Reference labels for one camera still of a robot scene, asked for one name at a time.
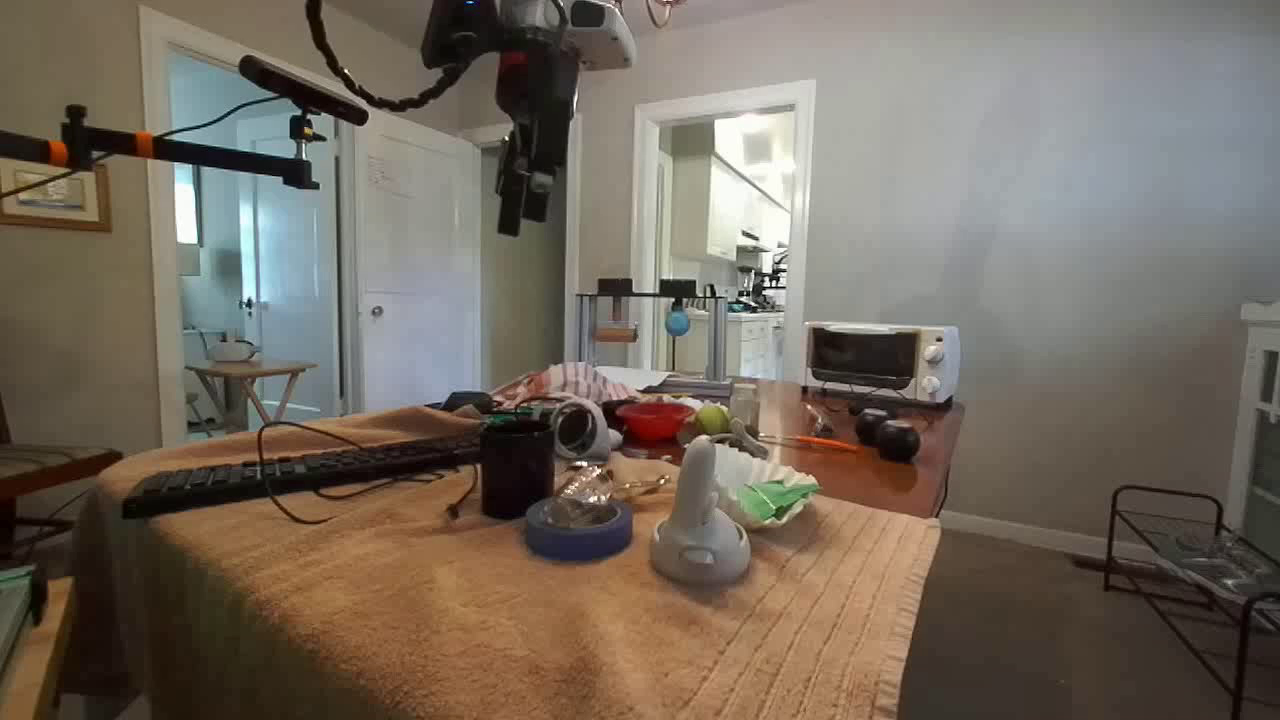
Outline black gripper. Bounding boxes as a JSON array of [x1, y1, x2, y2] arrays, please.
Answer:
[[493, 44, 584, 240]]

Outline black keyboard cable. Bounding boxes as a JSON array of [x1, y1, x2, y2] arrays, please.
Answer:
[[249, 414, 485, 527]]

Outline black cup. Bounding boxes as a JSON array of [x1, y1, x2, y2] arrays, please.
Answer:
[[477, 410, 561, 525]]

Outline white door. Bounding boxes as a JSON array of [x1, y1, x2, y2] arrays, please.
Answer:
[[348, 115, 487, 414]]

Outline red striped cloth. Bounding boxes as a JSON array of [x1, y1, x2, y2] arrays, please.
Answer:
[[493, 360, 637, 410]]

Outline red bowl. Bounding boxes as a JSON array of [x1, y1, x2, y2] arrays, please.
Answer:
[[612, 395, 698, 451]]

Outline clear glass jar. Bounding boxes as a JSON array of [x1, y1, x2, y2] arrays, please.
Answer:
[[549, 457, 623, 527]]

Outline small wooden side table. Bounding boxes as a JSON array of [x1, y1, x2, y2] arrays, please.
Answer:
[[186, 355, 322, 430]]

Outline blue plate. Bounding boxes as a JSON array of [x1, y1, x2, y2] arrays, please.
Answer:
[[519, 495, 637, 565]]

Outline black keyboard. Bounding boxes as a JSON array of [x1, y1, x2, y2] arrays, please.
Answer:
[[121, 437, 487, 525]]

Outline white plastic bottle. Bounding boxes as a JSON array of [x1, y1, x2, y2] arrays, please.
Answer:
[[649, 430, 755, 592]]

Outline white toaster oven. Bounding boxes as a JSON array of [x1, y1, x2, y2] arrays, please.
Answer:
[[800, 314, 963, 410]]

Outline green plastic item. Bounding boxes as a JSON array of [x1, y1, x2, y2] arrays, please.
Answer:
[[734, 475, 816, 525]]

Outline black round weight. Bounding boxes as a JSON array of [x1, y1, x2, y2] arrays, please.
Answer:
[[851, 404, 898, 451], [876, 414, 928, 468]]

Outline tan towel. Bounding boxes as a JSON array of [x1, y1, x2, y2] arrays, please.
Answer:
[[69, 404, 943, 720]]

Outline brown wooden table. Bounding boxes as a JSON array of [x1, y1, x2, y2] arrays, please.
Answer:
[[584, 376, 967, 525]]

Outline framed picture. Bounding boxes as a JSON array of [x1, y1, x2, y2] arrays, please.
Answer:
[[0, 157, 116, 235]]

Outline wooden chair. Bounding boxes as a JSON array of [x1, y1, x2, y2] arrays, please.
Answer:
[[0, 395, 127, 565]]

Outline wooden shelf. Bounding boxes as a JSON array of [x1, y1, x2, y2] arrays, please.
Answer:
[[0, 556, 82, 720]]

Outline white cabinet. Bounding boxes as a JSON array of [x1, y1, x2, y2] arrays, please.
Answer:
[[1222, 300, 1280, 565]]

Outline metal frame stand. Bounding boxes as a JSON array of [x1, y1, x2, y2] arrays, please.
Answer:
[[574, 274, 736, 385]]

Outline black corrugated hose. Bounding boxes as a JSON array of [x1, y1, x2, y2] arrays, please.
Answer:
[[302, 0, 474, 115]]

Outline black bar camera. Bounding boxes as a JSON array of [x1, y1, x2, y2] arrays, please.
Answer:
[[236, 50, 371, 130]]

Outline black camera boom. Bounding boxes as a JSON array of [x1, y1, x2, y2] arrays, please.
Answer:
[[0, 98, 325, 192]]

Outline black wire rack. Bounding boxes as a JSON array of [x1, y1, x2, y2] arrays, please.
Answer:
[[1102, 480, 1280, 720]]

